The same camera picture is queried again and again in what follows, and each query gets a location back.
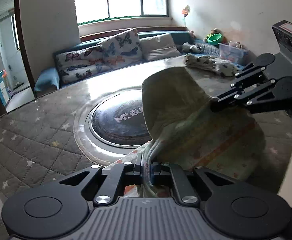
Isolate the colourful patterned baby garment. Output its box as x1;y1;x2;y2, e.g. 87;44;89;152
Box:
103;65;266;198

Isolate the clear plastic storage box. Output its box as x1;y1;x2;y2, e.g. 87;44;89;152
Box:
218;43;248;64

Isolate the white polka dot garment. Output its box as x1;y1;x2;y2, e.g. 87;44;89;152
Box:
184;53;239;77

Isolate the green plastic bowl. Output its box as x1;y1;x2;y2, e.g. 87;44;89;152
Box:
207;33;223;46

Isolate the teddy bear toy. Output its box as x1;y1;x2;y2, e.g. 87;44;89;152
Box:
204;28;227;45

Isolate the grey plush toy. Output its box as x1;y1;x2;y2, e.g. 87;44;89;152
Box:
182;42;202;54

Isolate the beige plain cushion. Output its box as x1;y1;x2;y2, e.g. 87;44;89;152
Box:
140;33;182;61

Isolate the blue sofa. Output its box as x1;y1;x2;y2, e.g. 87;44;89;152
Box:
33;29;249;93

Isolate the long butterfly print pillow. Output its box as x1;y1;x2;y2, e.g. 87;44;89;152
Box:
55;46;112;85

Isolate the square butterfly print cushion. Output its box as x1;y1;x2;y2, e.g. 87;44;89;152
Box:
97;29;143;69

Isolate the blue white small cabinet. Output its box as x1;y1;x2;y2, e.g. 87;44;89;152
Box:
0;69;13;107

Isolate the grey camera box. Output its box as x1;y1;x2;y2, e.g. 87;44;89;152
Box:
272;20;292;56

